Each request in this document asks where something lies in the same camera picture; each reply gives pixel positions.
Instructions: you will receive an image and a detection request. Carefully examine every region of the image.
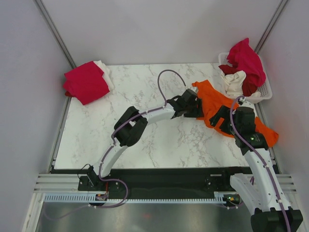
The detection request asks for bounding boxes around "crumpled white t shirt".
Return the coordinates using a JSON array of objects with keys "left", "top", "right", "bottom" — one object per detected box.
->
[{"left": 220, "top": 71, "right": 246, "bottom": 98}]

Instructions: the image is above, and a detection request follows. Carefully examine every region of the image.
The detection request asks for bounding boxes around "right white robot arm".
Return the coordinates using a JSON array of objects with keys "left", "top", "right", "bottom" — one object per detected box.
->
[{"left": 210, "top": 105, "right": 303, "bottom": 232}]

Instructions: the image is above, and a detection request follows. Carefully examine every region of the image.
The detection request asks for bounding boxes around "folded white t shirt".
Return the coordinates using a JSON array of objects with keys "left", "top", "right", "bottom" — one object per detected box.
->
[{"left": 94, "top": 60, "right": 115, "bottom": 91}]

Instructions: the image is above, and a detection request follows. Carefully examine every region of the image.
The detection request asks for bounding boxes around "aluminium frame rail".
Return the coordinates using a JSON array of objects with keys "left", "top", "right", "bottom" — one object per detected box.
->
[{"left": 34, "top": 174, "right": 79, "bottom": 193}]

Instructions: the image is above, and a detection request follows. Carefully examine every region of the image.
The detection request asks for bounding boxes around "orange t shirt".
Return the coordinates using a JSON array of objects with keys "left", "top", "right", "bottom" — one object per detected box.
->
[{"left": 191, "top": 79, "right": 280, "bottom": 148}]

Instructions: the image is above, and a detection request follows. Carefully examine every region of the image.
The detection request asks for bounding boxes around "dark red t shirt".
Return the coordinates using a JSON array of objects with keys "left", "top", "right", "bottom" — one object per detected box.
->
[{"left": 219, "top": 65, "right": 258, "bottom": 97}]

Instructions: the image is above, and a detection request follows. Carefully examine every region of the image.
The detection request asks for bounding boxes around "crumpled magenta t shirt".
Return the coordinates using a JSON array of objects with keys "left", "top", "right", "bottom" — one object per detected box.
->
[{"left": 227, "top": 38, "right": 266, "bottom": 87}]

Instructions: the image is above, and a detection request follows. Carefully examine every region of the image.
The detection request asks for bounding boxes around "white slotted cable duct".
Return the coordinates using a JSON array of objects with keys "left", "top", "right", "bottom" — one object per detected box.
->
[{"left": 43, "top": 193, "right": 226, "bottom": 204}]

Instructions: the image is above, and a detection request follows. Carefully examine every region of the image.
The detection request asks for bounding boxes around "white plastic basket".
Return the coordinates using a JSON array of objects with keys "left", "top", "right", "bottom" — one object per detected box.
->
[{"left": 218, "top": 52, "right": 273, "bottom": 104}]

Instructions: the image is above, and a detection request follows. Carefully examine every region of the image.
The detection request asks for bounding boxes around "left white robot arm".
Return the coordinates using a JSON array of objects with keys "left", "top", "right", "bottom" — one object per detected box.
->
[{"left": 87, "top": 89, "right": 204, "bottom": 190}]

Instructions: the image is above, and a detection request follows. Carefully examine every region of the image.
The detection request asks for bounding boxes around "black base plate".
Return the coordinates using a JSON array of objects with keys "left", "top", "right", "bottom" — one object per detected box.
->
[{"left": 78, "top": 167, "right": 252, "bottom": 199}]

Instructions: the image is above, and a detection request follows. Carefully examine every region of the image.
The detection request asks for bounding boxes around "folded magenta t shirt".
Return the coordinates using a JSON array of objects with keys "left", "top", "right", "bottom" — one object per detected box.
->
[{"left": 63, "top": 61, "right": 112, "bottom": 105}]

